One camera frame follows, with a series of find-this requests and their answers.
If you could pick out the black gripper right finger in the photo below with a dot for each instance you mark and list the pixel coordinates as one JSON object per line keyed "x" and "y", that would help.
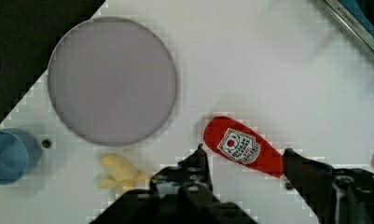
{"x": 336, "y": 196}

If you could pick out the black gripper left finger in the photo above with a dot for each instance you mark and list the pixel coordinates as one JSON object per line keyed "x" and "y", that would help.
{"x": 191, "y": 171}

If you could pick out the red ketchup bottle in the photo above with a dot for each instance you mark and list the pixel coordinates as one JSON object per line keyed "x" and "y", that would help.
{"x": 236, "y": 142}

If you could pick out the yellow toy banana peel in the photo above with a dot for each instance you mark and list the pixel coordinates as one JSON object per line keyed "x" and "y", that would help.
{"x": 122, "y": 174}

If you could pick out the grey round plate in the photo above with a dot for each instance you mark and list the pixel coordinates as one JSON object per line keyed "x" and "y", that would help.
{"x": 112, "y": 81}

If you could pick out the black toaster oven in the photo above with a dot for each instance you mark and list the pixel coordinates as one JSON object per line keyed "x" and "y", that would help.
{"x": 357, "y": 16}

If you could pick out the blue cup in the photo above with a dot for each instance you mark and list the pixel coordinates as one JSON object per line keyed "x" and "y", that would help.
{"x": 19, "y": 155}

